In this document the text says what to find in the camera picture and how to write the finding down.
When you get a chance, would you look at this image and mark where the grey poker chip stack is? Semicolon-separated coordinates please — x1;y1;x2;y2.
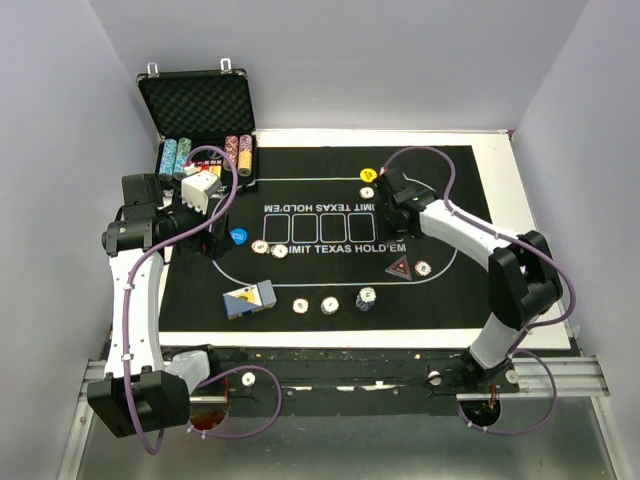
321;296;340;315

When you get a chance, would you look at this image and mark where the blue poker chip stack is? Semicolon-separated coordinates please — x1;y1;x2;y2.
355;287;377;312

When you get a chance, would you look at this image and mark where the black aluminium poker case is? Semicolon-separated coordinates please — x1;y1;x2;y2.
136;58;258;192

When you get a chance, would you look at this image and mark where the orange chip row in case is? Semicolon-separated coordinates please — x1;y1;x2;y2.
237;134;253;177

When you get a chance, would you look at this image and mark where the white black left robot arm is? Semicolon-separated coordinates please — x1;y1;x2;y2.
87;172;233;438

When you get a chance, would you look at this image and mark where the card deck in case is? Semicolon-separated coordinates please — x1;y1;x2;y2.
193;149;224;177

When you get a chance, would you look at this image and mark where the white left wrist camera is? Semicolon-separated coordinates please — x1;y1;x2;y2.
180;171;222;214

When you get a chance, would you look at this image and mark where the red 100 poker chip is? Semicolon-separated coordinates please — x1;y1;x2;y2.
251;240;270;255

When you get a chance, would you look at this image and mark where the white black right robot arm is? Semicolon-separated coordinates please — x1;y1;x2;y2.
374;168;563;392

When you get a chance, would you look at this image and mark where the black poker table mat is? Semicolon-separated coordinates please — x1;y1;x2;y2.
160;147;489;332

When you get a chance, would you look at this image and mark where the red chip row in case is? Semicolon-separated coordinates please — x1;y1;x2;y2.
224;135;239;166

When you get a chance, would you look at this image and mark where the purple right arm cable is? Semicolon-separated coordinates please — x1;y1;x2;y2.
380;146;577;435

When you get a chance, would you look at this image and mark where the blue chip row in case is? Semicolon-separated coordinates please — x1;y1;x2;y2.
158;138;178;179

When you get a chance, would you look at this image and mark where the white table board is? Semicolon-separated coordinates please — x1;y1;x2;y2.
160;128;586;351

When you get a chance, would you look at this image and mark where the blue playing card box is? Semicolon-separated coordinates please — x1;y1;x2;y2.
222;280;277;320

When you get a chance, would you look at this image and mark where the red triangular dealer button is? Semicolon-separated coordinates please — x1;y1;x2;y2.
385;255;412;281

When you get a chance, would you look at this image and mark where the grey 1 poker chip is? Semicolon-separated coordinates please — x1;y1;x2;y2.
271;244;289;259

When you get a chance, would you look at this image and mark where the yellow big blind button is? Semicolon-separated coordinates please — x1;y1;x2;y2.
359;168;378;183

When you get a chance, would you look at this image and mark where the red poker chip stack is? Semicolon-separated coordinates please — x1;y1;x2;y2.
292;298;309;315

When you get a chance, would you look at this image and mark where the aluminium rail frame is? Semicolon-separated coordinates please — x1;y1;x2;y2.
58;341;618;479

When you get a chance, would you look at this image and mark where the green chip row in case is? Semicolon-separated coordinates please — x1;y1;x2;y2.
172;137;192;180

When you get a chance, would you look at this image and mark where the blue small blind button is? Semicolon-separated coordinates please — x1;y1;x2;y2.
230;228;248;245

